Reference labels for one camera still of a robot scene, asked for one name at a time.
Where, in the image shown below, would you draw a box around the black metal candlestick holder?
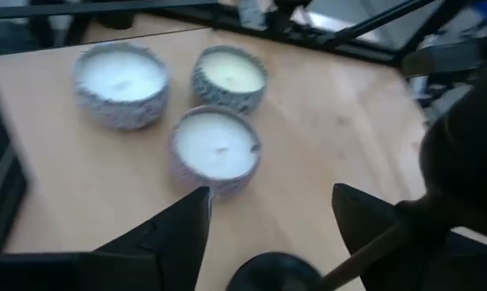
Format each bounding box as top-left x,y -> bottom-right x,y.
226,52 -> 487,291

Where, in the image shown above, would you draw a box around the pink patterned candle tin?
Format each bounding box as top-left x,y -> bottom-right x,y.
168,104 -> 264,199

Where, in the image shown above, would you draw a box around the patterned candle tin cream wax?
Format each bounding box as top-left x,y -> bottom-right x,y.
191,44 -> 269,115

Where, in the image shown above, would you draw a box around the wooden shelf riser black legs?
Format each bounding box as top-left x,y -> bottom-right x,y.
0,27 -> 430,291

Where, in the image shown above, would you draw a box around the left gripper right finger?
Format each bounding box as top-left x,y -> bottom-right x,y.
332,183 -> 487,291

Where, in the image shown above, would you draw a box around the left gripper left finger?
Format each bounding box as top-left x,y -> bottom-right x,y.
0,185 -> 213,291

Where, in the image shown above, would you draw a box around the patterned candle tin white wax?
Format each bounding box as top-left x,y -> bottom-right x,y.
73,42 -> 172,131

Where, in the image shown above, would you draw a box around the black aluminium table frame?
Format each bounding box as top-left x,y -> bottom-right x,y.
0,0 -> 487,78

